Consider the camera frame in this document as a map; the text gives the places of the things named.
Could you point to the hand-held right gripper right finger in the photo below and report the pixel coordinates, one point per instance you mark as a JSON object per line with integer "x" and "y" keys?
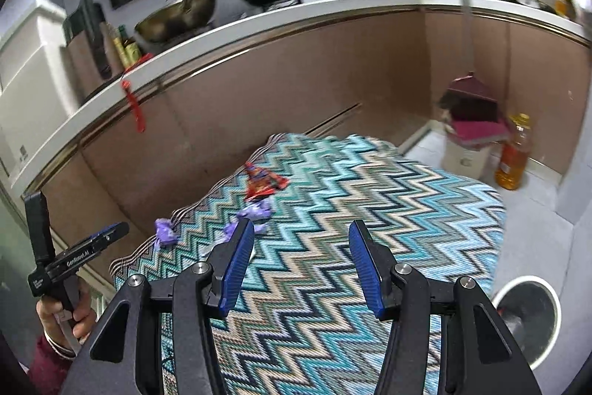
{"x": 365, "y": 274}

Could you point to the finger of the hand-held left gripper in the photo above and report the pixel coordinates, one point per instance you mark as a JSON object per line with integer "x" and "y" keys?
{"x": 108, "y": 233}

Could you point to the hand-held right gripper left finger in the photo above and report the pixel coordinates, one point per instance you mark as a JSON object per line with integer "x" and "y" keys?
{"x": 236, "y": 270}

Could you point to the white round trash can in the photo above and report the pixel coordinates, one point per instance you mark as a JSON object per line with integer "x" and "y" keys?
{"x": 552, "y": 321}

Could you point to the person's left forearm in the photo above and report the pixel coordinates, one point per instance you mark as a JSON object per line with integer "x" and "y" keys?
{"x": 46, "y": 369}

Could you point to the person's left hand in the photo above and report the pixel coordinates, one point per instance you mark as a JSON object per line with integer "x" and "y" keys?
{"x": 83, "y": 321}

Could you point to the purple candy wrapper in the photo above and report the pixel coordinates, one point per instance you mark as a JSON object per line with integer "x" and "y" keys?
{"x": 230, "y": 230}
{"x": 165, "y": 233}
{"x": 256, "y": 211}

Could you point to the red snack wrapper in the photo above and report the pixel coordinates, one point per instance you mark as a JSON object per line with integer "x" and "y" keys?
{"x": 260, "y": 186}

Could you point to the zigzag knit mat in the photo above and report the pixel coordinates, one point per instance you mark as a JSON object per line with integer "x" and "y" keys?
{"x": 323, "y": 191}

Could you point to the red ribbon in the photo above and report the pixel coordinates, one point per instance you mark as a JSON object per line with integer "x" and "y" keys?
{"x": 135, "y": 108}

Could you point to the cardboard box on floor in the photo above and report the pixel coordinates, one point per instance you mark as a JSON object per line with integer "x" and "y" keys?
{"x": 465, "y": 161}

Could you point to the white cabinet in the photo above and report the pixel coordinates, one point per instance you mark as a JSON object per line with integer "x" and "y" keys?
{"x": 32, "y": 89}

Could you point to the brown knife block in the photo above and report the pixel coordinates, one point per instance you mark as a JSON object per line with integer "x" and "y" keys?
{"x": 88, "y": 62}

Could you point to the amber cooking oil bottle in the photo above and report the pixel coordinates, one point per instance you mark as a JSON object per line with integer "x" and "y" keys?
{"x": 511, "y": 163}

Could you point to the tall yellow sauce bottle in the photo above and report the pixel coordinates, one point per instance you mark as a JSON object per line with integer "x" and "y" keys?
{"x": 122, "y": 50}

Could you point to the brown base cabinets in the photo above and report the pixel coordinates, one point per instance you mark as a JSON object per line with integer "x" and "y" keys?
{"x": 277, "y": 89}

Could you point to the brass coloured wok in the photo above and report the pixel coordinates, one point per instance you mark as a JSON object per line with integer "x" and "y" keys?
{"x": 175, "y": 22}

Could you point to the white kitchen countertop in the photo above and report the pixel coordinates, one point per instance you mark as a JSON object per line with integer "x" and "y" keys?
{"x": 231, "y": 36}

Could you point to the gas stove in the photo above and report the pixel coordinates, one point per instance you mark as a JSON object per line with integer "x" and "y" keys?
{"x": 277, "y": 5}

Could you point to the yellow soap bottle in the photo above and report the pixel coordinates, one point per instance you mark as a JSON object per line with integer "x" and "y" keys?
{"x": 562, "y": 1}

